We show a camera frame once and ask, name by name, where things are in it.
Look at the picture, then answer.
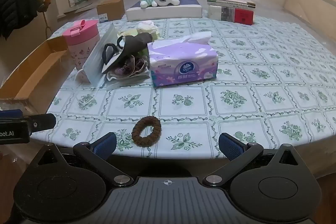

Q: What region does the small closed cardboard box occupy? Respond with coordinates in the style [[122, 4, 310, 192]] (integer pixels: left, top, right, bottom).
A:
[[96, 0, 125, 23]]

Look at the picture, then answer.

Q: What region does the purple tissue pack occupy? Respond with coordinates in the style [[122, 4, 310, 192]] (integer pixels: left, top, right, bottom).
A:
[[147, 31, 219, 87]]

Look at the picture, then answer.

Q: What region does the flat white blue box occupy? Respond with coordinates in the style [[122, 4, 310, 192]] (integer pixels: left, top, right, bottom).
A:
[[125, 0, 202, 22]]

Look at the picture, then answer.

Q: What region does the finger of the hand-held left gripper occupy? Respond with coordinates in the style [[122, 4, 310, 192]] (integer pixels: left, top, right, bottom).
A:
[[0, 109, 24, 119], [26, 113, 57, 133]]

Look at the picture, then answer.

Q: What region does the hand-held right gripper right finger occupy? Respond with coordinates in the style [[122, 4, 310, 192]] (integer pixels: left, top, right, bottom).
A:
[[203, 132, 301, 186]]

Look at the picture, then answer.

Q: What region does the coat rack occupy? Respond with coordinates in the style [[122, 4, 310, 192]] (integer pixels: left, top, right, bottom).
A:
[[43, 11, 53, 39]]

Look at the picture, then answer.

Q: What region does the brown hair scrunchie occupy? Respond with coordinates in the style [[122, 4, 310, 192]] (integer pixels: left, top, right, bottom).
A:
[[132, 116, 162, 147]]

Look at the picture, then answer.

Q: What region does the red white boxed book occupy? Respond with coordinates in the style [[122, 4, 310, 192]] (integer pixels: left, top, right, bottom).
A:
[[207, 5, 255, 25]]

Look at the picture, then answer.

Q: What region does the clear plastic packet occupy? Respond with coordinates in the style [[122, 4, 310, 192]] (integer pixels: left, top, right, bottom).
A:
[[83, 23, 120, 88]]

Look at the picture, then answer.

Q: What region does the white purple print cloth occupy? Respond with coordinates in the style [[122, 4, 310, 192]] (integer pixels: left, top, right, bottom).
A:
[[106, 55, 151, 83]]

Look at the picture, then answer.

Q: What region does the floral tablecloth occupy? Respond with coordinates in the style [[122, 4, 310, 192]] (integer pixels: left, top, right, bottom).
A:
[[46, 15, 336, 159]]

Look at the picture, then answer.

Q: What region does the pink lidded cup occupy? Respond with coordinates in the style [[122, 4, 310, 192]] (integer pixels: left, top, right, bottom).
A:
[[62, 20, 101, 71]]

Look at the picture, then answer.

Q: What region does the yellow towel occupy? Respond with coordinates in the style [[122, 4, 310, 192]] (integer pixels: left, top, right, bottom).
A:
[[119, 27, 160, 41]]

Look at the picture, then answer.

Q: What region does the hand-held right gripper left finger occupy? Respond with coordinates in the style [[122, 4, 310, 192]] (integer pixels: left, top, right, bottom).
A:
[[35, 132, 133, 186]]

